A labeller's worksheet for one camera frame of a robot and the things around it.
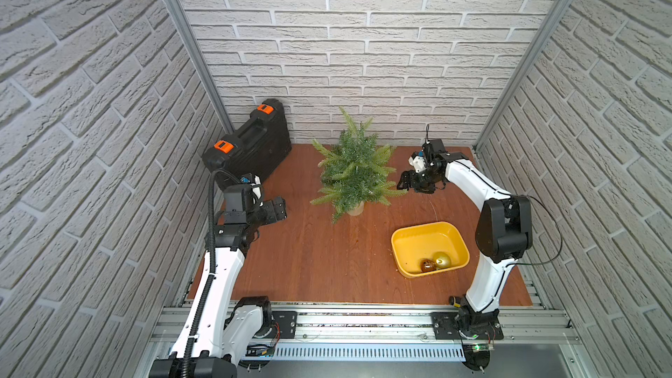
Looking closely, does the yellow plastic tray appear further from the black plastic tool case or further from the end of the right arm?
the black plastic tool case

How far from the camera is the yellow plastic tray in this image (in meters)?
0.87

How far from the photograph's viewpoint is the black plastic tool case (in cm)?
82
